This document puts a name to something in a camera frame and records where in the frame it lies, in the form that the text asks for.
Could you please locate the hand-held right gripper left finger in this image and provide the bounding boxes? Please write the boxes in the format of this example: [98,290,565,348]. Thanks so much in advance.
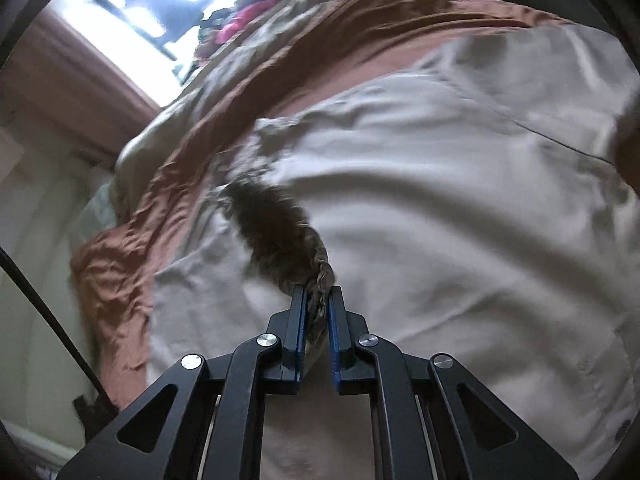
[57,285,307,480]

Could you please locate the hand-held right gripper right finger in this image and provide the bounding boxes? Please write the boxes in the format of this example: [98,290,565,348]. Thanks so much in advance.
[328,285,579,480]

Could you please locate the beige drawstring pants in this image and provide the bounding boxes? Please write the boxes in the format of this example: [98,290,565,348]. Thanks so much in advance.
[145,25,640,480]

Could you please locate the pile of colourful clothes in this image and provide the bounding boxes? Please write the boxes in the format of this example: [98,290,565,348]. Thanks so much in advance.
[195,0,291,61]

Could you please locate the pale pillow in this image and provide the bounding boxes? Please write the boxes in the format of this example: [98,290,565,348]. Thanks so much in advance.
[82,182,122,227]

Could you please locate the rust brown bed sheet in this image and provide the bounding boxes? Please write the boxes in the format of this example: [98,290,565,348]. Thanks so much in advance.
[70,0,576,411]

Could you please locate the olive tan duvet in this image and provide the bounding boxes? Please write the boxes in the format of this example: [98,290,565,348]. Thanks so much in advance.
[115,0,401,211]

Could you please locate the pink curtain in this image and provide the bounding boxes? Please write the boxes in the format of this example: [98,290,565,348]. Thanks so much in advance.
[0,10,161,161]

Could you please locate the black cable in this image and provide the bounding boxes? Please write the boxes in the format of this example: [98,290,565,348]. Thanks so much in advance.
[0,247,113,416]

